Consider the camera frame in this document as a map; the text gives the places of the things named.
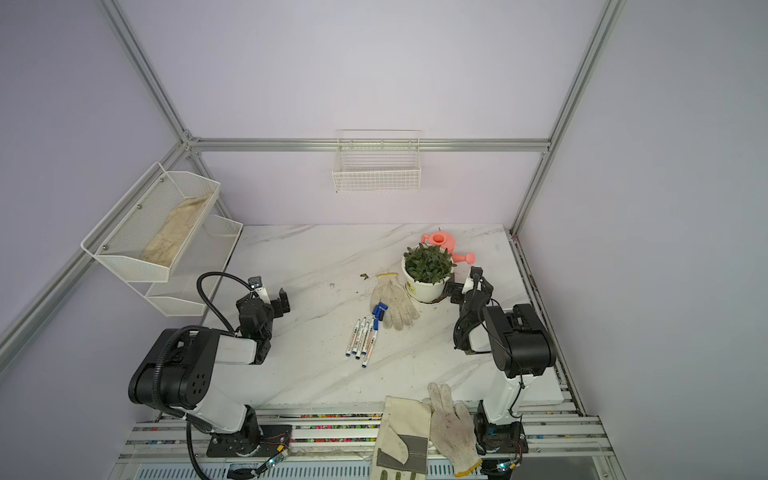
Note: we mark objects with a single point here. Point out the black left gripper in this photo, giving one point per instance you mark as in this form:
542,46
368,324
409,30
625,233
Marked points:
274,303

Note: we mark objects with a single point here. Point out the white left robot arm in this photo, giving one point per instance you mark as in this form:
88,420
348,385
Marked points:
176,377

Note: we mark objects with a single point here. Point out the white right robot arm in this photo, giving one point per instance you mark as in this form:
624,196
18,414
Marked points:
519,344

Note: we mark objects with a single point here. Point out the potted green plant white pot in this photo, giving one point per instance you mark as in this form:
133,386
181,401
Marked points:
427,269

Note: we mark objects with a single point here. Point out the pink watering can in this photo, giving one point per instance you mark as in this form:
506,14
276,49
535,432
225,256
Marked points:
447,242

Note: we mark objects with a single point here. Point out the white knit glove on table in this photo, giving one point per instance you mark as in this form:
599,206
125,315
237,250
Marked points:
401,311

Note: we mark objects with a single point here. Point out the lower white mesh shelf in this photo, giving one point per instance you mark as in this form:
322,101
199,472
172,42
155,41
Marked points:
209,250

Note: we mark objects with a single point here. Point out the white mesh shelf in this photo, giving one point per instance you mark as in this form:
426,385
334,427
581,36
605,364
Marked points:
127,241
209,250

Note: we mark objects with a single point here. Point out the beige cloth in shelf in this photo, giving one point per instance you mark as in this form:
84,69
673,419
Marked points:
167,243

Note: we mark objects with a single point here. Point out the white knit glove front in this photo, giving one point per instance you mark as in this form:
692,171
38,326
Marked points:
452,430

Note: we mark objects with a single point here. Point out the upper white mesh shelf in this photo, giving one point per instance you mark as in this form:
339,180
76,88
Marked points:
127,241

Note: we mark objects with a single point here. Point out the beige leather work glove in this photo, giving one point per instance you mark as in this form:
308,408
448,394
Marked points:
401,448

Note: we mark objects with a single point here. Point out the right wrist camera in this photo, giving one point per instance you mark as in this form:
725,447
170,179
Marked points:
468,289

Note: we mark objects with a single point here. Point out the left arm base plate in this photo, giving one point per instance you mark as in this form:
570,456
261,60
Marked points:
264,444

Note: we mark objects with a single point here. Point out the white wire wall basket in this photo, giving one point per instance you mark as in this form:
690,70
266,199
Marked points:
369,161

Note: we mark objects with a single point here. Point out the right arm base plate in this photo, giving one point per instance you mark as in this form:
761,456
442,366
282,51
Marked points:
498,438

